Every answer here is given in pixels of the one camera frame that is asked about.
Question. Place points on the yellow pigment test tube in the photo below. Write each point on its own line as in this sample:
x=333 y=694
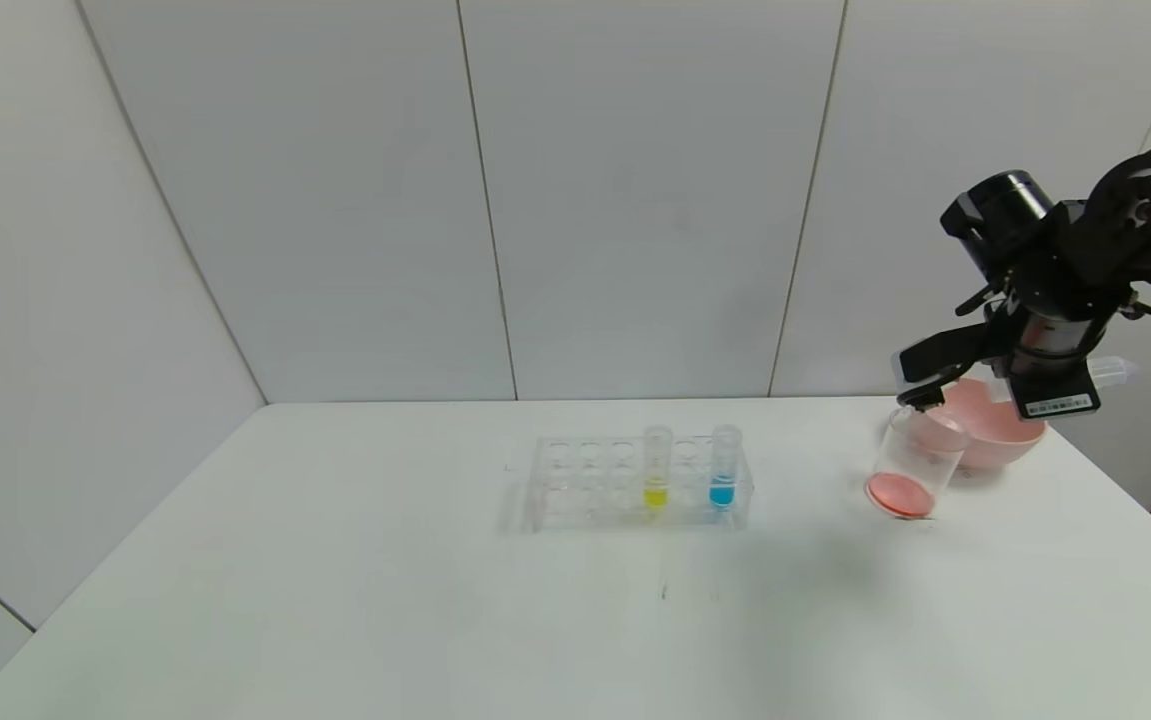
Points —
x=655 y=493

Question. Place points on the pink bowl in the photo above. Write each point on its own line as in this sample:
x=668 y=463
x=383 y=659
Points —
x=995 y=435

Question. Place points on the red pigment test tube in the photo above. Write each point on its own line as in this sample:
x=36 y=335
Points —
x=1113 y=371

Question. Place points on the clear glass beaker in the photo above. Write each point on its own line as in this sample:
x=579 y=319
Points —
x=905 y=490

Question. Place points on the clear plastic test tube rack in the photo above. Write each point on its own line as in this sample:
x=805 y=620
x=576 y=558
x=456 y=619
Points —
x=595 y=490

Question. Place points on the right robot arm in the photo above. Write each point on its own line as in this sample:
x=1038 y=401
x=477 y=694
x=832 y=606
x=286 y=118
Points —
x=1135 y=220

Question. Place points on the blue pigment test tube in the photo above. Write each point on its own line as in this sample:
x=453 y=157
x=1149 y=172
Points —
x=722 y=492

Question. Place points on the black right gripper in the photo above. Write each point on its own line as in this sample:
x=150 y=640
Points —
x=1056 y=398

